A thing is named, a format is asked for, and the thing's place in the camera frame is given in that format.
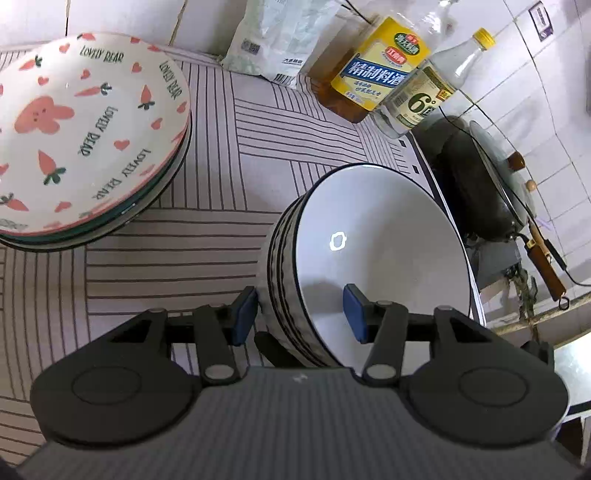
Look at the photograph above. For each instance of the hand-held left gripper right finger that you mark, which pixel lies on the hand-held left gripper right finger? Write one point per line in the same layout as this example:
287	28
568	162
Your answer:
353	314

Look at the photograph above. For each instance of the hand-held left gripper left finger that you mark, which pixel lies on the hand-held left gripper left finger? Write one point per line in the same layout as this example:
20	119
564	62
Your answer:
244	316

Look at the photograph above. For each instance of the blue fried egg plate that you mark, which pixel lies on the blue fried egg plate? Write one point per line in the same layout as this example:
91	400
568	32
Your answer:
138	210

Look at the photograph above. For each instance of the white dark-rimmed plate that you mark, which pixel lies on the white dark-rimmed plate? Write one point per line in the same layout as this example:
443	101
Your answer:
46	245

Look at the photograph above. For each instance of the white bunny carrot plate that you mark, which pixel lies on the white bunny carrot plate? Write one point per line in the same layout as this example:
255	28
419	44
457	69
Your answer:
69	115

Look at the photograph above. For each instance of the grey gas stove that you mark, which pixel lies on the grey gas stove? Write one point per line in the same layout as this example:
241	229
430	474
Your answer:
494	263

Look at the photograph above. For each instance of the black wok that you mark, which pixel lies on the black wok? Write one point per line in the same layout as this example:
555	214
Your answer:
461	184

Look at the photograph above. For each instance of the striped table mat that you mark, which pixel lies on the striped table mat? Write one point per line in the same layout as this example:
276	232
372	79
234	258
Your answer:
277	138

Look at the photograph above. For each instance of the glass wok lid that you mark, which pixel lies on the glass wok lid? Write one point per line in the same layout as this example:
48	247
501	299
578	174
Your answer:
501	184

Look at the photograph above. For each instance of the yellow cap vinegar bottle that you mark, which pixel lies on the yellow cap vinegar bottle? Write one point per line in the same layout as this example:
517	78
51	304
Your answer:
415	101

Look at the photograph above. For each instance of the yellow label cooking wine bottle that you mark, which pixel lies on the yellow label cooking wine bottle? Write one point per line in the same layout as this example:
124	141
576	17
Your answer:
374	69

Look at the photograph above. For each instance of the white green plastic bag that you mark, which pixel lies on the white green plastic bag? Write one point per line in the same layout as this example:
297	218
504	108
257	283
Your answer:
277	37

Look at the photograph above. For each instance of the wall sticker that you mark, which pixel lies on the wall sticker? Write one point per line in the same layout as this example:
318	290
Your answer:
541	21

